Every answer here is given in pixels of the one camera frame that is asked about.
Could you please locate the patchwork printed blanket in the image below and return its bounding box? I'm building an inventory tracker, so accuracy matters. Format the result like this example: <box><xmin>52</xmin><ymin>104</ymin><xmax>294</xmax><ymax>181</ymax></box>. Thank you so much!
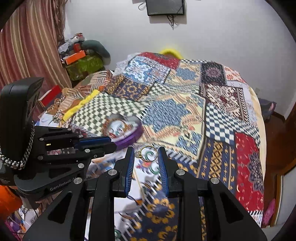
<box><xmin>14</xmin><ymin>52</ymin><xmax>266</xmax><ymax>241</ymax></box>

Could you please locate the gold pearl ring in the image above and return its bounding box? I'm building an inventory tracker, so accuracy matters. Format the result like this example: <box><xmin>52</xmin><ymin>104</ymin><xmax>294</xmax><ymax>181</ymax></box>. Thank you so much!
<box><xmin>136</xmin><ymin>146</ymin><xmax>159</xmax><ymax>162</ymax></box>

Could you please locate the person's left forearm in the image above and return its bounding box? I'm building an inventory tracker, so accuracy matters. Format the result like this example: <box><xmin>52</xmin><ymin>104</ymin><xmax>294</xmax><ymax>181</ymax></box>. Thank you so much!
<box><xmin>0</xmin><ymin>185</ymin><xmax>23</xmax><ymax>219</ymax></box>

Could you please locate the dark bag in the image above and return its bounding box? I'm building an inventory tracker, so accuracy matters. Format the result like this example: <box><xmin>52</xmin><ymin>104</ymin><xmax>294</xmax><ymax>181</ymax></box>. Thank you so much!
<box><xmin>258</xmin><ymin>98</ymin><xmax>277</xmax><ymax>122</ymax></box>

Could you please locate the striped orange bedsheet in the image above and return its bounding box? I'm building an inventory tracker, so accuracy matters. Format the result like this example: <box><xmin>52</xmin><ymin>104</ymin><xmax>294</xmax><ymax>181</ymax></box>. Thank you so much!
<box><xmin>55</xmin><ymin>71</ymin><xmax>114</xmax><ymax>116</ymax></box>

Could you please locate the orange box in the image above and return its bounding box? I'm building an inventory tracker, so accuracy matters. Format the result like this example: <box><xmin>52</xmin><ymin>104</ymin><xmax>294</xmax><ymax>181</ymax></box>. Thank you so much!
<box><xmin>64</xmin><ymin>50</ymin><xmax>86</xmax><ymax>66</ymax></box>

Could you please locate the wooden wardrobe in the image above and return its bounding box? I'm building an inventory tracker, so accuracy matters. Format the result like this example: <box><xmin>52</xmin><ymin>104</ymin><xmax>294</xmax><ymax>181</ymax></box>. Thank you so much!
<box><xmin>274</xmin><ymin>102</ymin><xmax>296</xmax><ymax>229</ymax></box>

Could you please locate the yellow cloth strip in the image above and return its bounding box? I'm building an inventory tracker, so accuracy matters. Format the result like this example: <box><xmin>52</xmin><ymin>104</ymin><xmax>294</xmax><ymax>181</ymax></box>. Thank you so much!
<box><xmin>62</xmin><ymin>89</ymin><xmax>100</xmax><ymax>121</ymax></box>

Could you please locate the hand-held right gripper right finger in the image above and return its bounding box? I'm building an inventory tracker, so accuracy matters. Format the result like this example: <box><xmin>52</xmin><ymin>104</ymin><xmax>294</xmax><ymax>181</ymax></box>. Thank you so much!
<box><xmin>158</xmin><ymin>146</ymin><xmax>266</xmax><ymax>241</ymax></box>

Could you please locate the flat red box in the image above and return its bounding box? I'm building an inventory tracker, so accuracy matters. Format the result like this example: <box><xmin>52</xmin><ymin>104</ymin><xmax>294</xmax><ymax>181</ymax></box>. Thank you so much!
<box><xmin>38</xmin><ymin>85</ymin><xmax>62</xmax><ymax>108</ymax></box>

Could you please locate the grey braided wrist strap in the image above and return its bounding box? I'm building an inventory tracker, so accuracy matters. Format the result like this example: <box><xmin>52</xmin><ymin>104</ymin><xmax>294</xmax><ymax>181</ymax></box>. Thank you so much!
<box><xmin>0</xmin><ymin>120</ymin><xmax>35</xmax><ymax>171</ymax></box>

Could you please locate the pink slipper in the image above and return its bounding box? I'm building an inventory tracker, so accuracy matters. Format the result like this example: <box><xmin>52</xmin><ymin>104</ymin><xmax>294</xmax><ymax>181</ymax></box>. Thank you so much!
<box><xmin>261</xmin><ymin>198</ymin><xmax>276</xmax><ymax>226</ymax></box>

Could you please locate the yellow round object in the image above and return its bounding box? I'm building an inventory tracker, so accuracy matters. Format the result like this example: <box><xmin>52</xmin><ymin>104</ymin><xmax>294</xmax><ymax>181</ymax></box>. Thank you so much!
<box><xmin>161</xmin><ymin>47</ymin><xmax>183</xmax><ymax>58</ymax></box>

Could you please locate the small black wall monitor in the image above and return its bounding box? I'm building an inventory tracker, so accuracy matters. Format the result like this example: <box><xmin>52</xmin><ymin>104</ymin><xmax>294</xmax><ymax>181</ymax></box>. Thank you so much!
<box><xmin>146</xmin><ymin>0</ymin><xmax>185</xmax><ymax>16</ymax></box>

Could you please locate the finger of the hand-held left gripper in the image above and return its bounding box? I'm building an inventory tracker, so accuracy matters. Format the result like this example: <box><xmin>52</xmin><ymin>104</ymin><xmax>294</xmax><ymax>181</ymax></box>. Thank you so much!
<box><xmin>35</xmin><ymin>126</ymin><xmax>112</xmax><ymax>149</ymax></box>
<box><xmin>38</xmin><ymin>142</ymin><xmax>117</xmax><ymax>168</ymax></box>

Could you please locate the black hanging cable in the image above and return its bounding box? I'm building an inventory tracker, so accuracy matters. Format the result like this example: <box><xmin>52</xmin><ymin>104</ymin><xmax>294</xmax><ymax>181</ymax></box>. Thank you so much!
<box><xmin>167</xmin><ymin>14</ymin><xmax>177</xmax><ymax>30</ymax></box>

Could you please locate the striped red brown curtain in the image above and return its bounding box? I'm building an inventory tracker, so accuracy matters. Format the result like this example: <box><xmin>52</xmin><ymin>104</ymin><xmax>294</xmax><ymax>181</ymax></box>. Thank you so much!
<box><xmin>0</xmin><ymin>0</ymin><xmax>72</xmax><ymax>93</ymax></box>

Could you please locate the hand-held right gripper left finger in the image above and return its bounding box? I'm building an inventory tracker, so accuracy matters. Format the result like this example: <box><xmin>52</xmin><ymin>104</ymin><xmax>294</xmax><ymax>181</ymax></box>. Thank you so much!
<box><xmin>22</xmin><ymin>146</ymin><xmax>135</xmax><ymax>241</ymax></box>

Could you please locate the grey green stuffed bag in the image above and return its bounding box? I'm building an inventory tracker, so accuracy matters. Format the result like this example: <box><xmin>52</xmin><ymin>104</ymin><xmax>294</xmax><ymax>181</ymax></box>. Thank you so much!
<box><xmin>81</xmin><ymin>40</ymin><xmax>111</xmax><ymax>58</ymax></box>

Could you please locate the pile of plastic bags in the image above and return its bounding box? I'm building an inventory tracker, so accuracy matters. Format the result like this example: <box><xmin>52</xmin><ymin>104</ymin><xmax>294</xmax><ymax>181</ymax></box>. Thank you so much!
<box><xmin>58</xmin><ymin>33</ymin><xmax>85</xmax><ymax>55</ymax></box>

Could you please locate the purple heart-shaped tin box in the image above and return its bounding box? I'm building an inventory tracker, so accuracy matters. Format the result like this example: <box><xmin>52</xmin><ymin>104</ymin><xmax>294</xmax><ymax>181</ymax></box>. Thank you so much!
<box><xmin>103</xmin><ymin>116</ymin><xmax>143</xmax><ymax>150</ymax></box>

